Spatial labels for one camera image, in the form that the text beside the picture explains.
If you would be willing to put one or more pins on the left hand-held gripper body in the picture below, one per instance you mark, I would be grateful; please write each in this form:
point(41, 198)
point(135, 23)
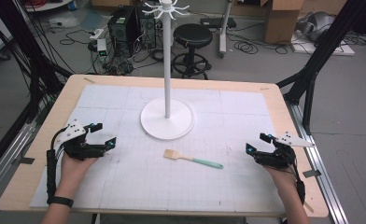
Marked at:
point(78, 146)

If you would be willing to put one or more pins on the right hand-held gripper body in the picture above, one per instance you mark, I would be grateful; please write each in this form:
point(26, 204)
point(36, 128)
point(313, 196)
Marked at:
point(279, 154)

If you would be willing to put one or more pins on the person's right hand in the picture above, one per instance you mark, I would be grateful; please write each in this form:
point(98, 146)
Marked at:
point(280, 177)

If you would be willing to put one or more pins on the person's left hand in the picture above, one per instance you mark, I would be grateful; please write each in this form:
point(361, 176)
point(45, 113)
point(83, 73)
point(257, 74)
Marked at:
point(75, 169)

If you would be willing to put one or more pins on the grey tape piece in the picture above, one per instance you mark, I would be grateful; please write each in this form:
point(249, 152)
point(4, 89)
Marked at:
point(312, 173)
point(27, 160)

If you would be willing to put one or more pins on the black wristband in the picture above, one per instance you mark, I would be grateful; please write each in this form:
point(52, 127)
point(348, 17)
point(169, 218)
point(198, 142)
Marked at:
point(59, 201)

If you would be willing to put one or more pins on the white grid mat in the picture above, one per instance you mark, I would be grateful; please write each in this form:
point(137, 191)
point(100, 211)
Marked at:
point(159, 180)

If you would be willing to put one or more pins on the white hook stand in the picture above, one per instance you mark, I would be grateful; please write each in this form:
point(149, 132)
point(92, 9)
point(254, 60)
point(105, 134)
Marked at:
point(167, 119)

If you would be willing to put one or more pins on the white device with green light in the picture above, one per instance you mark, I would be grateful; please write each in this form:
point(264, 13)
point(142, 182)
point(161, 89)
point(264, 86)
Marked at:
point(102, 46)

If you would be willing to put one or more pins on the white power strip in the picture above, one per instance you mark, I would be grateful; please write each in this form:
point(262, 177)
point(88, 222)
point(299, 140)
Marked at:
point(96, 33)

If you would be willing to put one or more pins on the black computer tower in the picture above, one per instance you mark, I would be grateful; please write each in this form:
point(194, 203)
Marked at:
point(122, 29)

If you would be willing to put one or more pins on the cardboard box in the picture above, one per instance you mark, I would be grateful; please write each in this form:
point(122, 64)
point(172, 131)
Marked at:
point(280, 25)

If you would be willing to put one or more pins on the white flat board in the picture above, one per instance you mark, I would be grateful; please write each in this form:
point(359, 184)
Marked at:
point(340, 49)

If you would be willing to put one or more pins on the grey plastic device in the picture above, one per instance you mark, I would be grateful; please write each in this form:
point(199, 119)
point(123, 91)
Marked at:
point(316, 26)

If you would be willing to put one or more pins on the black flat box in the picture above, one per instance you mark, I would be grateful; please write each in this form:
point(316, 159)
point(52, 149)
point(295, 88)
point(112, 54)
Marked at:
point(217, 22)

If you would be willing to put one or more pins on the black round stool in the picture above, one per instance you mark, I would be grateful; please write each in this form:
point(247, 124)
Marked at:
point(193, 35)

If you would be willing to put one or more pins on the aluminium rail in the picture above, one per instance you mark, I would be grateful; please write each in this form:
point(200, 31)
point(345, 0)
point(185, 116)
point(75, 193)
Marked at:
point(321, 161)
point(7, 161)

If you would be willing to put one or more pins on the black metal frame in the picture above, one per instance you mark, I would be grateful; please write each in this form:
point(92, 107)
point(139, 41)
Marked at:
point(321, 53)
point(31, 62)

